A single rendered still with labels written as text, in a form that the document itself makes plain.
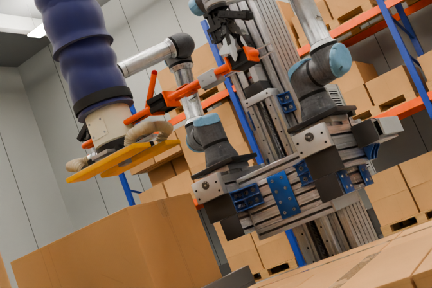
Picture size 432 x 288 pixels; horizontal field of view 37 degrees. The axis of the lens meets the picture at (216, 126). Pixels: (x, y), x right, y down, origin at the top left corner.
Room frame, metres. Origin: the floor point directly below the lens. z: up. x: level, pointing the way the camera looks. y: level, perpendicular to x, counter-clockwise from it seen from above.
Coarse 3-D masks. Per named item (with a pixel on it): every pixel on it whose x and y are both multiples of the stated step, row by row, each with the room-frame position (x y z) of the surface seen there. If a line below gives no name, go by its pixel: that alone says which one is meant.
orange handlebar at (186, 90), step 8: (256, 56) 2.04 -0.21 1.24; (224, 64) 2.05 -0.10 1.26; (216, 72) 2.07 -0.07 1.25; (224, 72) 2.10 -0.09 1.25; (184, 88) 2.13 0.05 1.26; (192, 88) 2.13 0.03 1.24; (200, 88) 2.16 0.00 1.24; (168, 96) 2.17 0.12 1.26; (176, 96) 2.16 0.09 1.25; (184, 96) 2.17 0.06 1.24; (144, 112) 2.22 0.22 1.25; (128, 120) 2.26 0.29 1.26; (88, 144) 2.36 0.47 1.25
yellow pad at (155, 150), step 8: (152, 144) 2.38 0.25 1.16; (160, 144) 2.31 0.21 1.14; (168, 144) 2.31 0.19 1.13; (176, 144) 2.36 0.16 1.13; (144, 152) 2.34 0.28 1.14; (152, 152) 2.34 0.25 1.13; (160, 152) 2.40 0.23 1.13; (136, 160) 2.37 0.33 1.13; (144, 160) 2.43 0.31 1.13; (112, 168) 2.42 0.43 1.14; (120, 168) 2.41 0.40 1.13; (128, 168) 2.48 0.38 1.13; (104, 176) 2.45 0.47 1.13
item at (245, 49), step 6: (246, 48) 2.00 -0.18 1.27; (252, 48) 2.04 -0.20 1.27; (240, 54) 2.02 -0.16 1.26; (246, 54) 1.99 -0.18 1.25; (228, 60) 2.03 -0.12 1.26; (240, 60) 2.02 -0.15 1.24; (246, 60) 2.00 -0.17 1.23; (252, 60) 2.01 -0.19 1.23; (258, 60) 2.05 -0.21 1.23; (228, 66) 2.03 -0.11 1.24; (234, 66) 2.03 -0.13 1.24; (240, 66) 2.03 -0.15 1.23; (246, 66) 2.06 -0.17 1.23
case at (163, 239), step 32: (96, 224) 2.17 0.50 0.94; (128, 224) 2.11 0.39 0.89; (160, 224) 2.23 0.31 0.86; (192, 224) 2.39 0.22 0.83; (32, 256) 2.33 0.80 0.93; (64, 256) 2.26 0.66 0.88; (96, 256) 2.19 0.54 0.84; (128, 256) 2.13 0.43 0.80; (160, 256) 2.17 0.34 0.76; (192, 256) 2.33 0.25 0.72
